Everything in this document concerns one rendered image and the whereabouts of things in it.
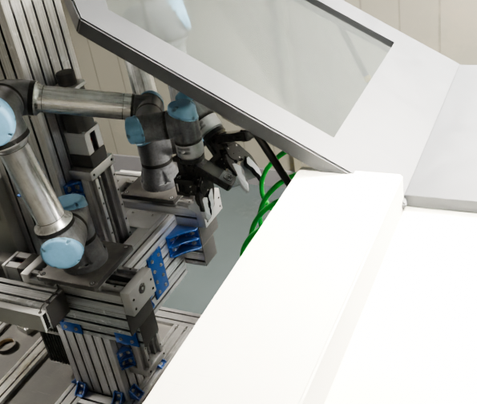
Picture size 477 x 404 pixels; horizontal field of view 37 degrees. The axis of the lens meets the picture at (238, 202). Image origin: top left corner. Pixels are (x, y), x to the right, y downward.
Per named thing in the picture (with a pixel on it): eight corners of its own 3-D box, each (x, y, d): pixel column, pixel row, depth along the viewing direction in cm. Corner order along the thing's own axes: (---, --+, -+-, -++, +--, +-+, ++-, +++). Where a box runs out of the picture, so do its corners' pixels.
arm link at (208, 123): (219, 111, 213) (202, 116, 207) (228, 123, 212) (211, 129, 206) (205, 124, 218) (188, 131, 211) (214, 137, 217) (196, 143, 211)
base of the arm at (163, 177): (134, 190, 262) (127, 166, 257) (154, 169, 273) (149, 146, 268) (169, 194, 256) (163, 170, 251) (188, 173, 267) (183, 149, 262)
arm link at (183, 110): (163, 99, 191) (195, 94, 191) (171, 136, 197) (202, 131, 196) (163, 111, 184) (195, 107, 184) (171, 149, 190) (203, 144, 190)
